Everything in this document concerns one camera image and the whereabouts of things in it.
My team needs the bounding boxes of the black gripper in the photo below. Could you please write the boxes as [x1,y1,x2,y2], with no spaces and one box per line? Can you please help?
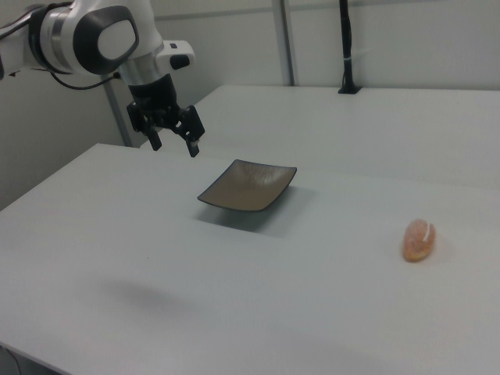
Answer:
[126,73,206,159]

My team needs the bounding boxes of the orange bread roll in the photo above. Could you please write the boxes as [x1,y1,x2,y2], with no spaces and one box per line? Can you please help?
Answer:
[401,218,438,263]

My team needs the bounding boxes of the square brown ceramic plate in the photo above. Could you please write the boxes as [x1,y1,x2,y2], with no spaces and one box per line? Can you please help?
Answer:
[196,158,298,214]

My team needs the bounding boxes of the black pole with base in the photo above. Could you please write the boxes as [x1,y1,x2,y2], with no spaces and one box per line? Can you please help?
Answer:
[337,0,363,95]

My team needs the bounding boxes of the white zip tie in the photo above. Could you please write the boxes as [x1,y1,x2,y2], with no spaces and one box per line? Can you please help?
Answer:
[342,47,371,63]

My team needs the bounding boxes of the grey slanted partition post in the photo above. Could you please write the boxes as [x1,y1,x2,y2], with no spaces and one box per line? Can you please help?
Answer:
[101,76,136,148]

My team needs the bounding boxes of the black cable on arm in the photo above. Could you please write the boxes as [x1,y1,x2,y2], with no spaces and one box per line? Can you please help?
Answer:
[49,70,120,91]

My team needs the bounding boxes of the grey upright partition post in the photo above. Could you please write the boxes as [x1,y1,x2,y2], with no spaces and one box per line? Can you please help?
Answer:
[270,0,296,87]

